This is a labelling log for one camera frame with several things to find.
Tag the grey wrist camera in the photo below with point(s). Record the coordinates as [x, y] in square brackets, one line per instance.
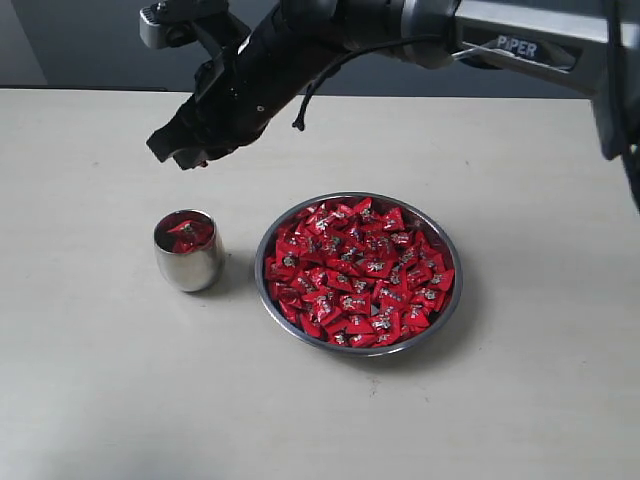
[176, 23]

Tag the stainless steel bowl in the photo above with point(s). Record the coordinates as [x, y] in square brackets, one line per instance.
[358, 273]

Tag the stainless steel cup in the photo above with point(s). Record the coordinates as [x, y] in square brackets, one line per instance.
[191, 272]

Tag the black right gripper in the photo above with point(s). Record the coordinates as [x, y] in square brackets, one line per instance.
[289, 48]

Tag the red candy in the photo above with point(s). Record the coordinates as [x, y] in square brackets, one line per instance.
[189, 236]

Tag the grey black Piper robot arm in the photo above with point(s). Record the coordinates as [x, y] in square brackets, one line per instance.
[591, 47]

